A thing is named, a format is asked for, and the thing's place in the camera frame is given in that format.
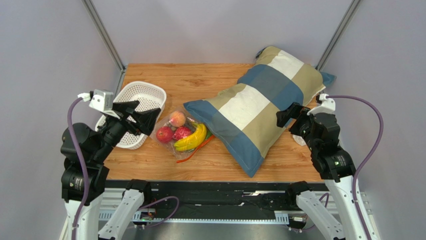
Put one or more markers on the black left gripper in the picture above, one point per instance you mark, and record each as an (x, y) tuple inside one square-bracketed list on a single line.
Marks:
[(145, 120)]

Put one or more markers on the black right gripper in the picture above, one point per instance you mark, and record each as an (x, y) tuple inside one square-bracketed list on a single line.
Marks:
[(297, 120)]

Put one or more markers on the red fake apple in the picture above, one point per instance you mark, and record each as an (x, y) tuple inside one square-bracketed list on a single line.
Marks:
[(164, 134)]

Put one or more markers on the clear orange zip top bag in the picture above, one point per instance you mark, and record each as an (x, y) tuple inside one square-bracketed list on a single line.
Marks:
[(184, 156)]

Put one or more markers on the green fake chili pepper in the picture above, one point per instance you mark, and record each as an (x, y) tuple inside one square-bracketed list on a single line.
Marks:
[(208, 135)]

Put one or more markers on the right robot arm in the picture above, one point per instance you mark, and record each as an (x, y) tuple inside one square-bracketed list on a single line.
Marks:
[(336, 168)]

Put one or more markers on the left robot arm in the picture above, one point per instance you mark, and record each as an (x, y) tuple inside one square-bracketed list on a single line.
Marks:
[(85, 150)]

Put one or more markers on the orange pink fake peach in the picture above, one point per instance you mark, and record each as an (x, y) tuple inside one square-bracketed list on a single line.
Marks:
[(177, 119)]

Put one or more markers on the yellow fake banana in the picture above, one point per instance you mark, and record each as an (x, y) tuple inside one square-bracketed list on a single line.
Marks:
[(192, 141)]

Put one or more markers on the white perforated plastic basket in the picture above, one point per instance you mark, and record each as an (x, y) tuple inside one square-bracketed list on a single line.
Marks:
[(150, 96)]

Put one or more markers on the rolled white towel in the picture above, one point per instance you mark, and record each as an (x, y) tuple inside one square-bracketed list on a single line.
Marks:
[(299, 140)]

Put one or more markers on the blue beige checkered pillow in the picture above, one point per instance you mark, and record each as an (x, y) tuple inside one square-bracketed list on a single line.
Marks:
[(243, 116)]

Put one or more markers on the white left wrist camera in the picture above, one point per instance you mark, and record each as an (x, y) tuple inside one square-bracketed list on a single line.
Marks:
[(102, 100)]

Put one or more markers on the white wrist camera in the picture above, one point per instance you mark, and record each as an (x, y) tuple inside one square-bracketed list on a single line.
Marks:
[(325, 105), (102, 100)]

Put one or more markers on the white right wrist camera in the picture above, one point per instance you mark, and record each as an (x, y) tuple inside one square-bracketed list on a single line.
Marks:
[(325, 105)]

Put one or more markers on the right aluminium frame post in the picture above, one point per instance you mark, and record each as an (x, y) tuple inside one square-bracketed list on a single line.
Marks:
[(344, 23)]

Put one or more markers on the aluminium frame post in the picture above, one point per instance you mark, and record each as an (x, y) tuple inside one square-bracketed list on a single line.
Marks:
[(344, 23), (97, 20)]

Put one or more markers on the left aluminium frame post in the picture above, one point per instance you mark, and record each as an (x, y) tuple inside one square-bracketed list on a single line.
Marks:
[(97, 20)]

